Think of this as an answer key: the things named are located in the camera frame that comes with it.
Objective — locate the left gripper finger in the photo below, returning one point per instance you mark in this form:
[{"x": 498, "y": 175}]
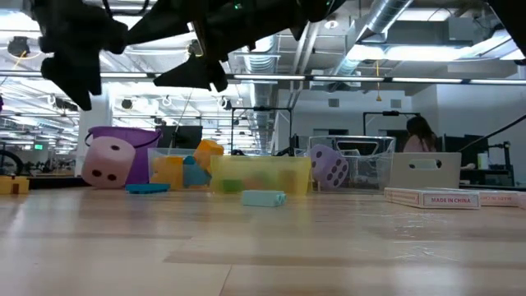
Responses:
[{"x": 76, "y": 76}]

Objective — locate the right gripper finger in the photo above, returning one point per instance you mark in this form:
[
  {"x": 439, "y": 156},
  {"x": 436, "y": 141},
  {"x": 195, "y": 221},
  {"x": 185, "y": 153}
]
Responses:
[
  {"x": 162, "y": 22},
  {"x": 195, "y": 74}
]

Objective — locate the yellow plastic toy block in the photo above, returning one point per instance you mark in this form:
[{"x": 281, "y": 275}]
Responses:
[
  {"x": 166, "y": 172},
  {"x": 209, "y": 154}
]

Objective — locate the pink foam die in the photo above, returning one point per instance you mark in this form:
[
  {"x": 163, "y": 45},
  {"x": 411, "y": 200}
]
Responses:
[{"x": 109, "y": 162}]

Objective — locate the blue plastic toy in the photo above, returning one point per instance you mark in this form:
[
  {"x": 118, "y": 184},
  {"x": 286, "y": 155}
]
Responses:
[{"x": 194, "y": 176}]

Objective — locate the green toy brick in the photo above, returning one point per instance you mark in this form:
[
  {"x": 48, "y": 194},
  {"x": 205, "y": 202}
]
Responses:
[{"x": 232, "y": 186}]

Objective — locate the blue lid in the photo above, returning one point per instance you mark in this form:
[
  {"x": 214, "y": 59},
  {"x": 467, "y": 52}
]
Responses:
[{"x": 148, "y": 188}]

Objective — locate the red toy brick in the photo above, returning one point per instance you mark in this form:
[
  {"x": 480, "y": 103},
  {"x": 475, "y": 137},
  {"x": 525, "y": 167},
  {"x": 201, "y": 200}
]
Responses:
[{"x": 257, "y": 183}]

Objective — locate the light blue toy brick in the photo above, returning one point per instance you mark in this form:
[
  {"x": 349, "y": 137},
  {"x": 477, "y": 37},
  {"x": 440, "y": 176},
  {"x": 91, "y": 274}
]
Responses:
[{"x": 263, "y": 198}]

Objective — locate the small yellow toy brick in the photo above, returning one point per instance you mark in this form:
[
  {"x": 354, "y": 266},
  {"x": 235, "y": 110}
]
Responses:
[{"x": 288, "y": 181}]

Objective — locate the purple foam die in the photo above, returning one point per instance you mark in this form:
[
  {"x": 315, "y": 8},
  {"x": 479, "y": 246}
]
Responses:
[{"x": 328, "y": 166}]

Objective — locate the black ceiling device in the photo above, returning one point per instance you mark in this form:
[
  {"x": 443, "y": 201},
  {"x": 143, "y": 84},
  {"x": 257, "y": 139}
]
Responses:
[{"x": 18, "y": 46}]

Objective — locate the green exit sign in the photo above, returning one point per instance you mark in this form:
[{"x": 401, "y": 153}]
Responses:
[{"x": 38, "y": 146}]

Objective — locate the small clear plastic bin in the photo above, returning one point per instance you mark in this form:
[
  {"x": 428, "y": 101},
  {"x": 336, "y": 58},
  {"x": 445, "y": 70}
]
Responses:
[{"x": 153, "y": 152}]

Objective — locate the purple plastic bucket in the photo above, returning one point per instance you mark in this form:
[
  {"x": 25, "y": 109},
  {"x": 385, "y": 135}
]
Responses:
[{"x": 146, "y": 164}]

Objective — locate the bicycle wheel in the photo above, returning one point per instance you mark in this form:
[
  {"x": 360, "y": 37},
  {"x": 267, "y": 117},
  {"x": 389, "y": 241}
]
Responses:
[{"x": 20, "y": 164}]

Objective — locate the yellow plastic bin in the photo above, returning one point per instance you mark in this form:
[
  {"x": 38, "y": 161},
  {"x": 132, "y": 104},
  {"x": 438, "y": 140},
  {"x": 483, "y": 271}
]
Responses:
[{"x": 263, "y": 166}]

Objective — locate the small yellow toy block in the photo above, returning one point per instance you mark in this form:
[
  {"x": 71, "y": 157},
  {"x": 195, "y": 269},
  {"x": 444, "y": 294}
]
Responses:
[{"x": 8, "y": 185}]

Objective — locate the yellow hanging pendant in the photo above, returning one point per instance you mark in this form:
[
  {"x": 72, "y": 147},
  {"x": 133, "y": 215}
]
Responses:
[{"x": 378, "y": 98}]

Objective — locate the large clear plastic bin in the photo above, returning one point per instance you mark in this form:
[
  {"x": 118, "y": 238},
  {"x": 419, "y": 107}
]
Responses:
[{"x": 370, "y": 168}]

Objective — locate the ceiling light strip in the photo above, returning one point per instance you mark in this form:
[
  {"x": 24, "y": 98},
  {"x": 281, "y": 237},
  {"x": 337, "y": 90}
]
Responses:
[{"x": 427, "y": 80}]

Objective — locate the person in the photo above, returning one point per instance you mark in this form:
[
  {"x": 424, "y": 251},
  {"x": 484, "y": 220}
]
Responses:
[{"x": 419, "y": 135}]

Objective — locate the grey plastic bin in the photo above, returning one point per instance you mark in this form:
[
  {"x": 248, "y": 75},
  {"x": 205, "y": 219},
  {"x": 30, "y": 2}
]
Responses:
[{"x": 427, "y": 177}]

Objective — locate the red emblem playing card box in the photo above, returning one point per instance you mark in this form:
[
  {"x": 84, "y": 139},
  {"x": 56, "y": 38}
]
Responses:
[{"x": 431, "y": 199}]

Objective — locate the black desk monitors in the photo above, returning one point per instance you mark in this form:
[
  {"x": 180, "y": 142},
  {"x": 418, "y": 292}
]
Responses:
[{"x": 472, "y": 144}]

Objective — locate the orange back playing card box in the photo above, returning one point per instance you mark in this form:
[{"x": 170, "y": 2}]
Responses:
[{"x": 499, "y": 198}]

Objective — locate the pink pattern playing card box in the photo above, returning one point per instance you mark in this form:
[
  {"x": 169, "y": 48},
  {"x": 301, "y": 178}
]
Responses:
[{"x": 522, "y": 200}]

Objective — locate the black wall screen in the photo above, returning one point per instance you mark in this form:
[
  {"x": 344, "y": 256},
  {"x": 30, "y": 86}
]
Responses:
[{"x": 185, "y": 137}]

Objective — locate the silver ventilation duct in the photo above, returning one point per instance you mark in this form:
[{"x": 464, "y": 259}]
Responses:
[
  {"x": 263, "y": 103},
  {"x": 382, "y": 16}
]

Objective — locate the black rig frame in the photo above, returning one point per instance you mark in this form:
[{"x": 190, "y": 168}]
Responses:
[
  {"x": 263, "y": 109},
  {"x": 390, "y": 113}
]

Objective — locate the black aluminium support frame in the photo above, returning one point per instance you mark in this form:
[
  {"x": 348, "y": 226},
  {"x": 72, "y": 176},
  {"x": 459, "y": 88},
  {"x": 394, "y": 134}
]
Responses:
[{"x": 57, "y": 183}]

